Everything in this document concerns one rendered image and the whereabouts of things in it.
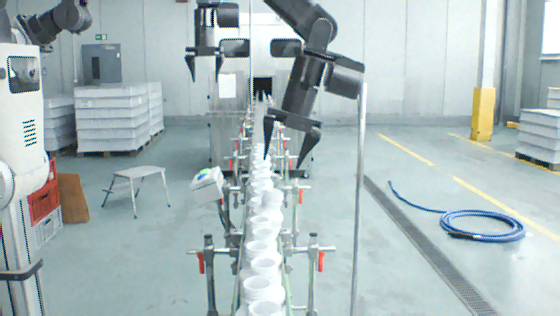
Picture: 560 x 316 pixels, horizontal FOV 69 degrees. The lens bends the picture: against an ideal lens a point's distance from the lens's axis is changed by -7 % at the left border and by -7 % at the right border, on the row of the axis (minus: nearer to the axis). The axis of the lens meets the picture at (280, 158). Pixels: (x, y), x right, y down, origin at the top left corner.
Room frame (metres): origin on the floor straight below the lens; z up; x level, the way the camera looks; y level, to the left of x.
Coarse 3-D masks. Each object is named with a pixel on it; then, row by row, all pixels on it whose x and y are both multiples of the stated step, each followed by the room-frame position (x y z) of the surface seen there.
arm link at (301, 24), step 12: (264, 0) 0.78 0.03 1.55; (276, 0) 0.76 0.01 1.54; (288, 0) 0.76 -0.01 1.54; (300, 0) 0.76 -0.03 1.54; (312, 0) 0.76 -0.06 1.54; (276, 12) 0.78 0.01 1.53; (288, 12) 0.76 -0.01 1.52; (300, 12) 0.76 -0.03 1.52; (312, 12) 0.76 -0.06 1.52; (324, 12) 0.76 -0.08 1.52; (288, 24) 0.80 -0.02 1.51; (300, 24) 0.76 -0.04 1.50; (312, 24) 0.76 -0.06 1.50; (336, 24) 0.76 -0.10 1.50; (300, 36) 0.81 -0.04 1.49; (336, 36) 0.76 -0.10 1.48
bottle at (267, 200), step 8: (264, 192) 0.78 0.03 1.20; (272, 192) 0.80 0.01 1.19; (280, 192) 0.80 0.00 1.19; (264, 200) 0.78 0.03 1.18; (272, 200) 0.77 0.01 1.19; (280, 200) 0.78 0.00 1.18; (256, 208) 0.78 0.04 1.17; (264, 208) 0.77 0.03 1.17; (272, 208) 0.77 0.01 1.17; (272, 216) 0.76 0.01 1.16; (280, 216) 0.78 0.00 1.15; (272, 224) 0.76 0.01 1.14; (280, 224) 0.78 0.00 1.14; (248, 232) 0.78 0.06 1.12
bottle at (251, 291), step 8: (248, 280) 0.50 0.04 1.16; (256, 280) 0.51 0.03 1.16; (264, 280) 0.51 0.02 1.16; (248, 288) 0.48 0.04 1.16; (256, 288) 0.51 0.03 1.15; (264, 288) 0.51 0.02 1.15; (272, 288) 0.49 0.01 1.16; (248, 296) 0.48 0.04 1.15; (256, 296) 0.48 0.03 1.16; (264, 296) 0.48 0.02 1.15; (272, 296) 0.49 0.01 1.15; (248, 304) 0.48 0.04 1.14; (240, 312) 0.49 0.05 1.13; (248, 312) 0.48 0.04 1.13
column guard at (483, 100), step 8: (480, 88) 8.54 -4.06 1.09; (488, 88) 8.52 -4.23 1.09; (480, 96) 8.53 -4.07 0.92; (488, 96) 8.52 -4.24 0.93; (480, 104) 8.52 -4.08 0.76; (488, 104) 8.52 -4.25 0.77; (472, 112) 8.80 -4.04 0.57; (480, 112) 8.51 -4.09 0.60; (488, 112) 8.52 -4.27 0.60; (472, 120) 8.77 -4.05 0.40; (480, 120) 8.52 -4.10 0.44; (488, 120) 8.52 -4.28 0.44; (472, 128) 8.75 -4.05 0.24; (480, 128) 8.52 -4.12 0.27; (488, 128) 8.52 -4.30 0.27; (472, 136) 8.72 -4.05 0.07; (480, 136) 8.52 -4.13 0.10; (488, 136) 8.52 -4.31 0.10
